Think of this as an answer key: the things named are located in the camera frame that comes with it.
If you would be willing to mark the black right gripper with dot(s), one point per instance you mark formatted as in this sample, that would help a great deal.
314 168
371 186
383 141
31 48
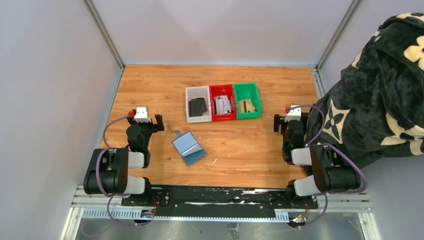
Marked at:
283 123

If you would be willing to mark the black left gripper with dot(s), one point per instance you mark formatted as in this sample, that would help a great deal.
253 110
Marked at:
152 122

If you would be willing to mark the blue card holder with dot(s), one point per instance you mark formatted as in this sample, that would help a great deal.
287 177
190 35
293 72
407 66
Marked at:
188 147

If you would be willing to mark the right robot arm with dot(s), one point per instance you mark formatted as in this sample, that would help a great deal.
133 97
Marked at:
331 171

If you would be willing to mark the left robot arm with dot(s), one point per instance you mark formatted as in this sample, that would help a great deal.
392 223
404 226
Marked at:
108 169

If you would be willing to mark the cards in green bin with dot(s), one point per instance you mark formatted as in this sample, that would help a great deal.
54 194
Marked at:
246 106

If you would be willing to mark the white card in red bin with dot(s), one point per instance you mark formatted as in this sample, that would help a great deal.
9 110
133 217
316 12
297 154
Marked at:
222 105

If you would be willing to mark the green plastic bin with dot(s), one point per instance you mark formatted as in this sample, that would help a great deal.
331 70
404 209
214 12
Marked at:
248 90

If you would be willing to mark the black wallet in white bin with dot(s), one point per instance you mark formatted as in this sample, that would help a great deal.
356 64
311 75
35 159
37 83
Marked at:
197 107

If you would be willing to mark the white plastic bin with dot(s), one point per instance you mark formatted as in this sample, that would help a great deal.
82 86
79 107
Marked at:
194 92

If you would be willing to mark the black floral blanket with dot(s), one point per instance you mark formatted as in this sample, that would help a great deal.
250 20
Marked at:
376 109

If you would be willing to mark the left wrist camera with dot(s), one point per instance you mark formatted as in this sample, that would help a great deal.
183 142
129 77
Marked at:
141 115

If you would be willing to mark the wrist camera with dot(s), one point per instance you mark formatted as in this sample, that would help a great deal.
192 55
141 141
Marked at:
141 115
293 112

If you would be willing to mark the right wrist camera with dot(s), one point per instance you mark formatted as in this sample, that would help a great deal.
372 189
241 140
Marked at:
293 112

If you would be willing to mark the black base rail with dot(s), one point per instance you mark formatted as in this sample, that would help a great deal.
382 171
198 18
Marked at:
218 202

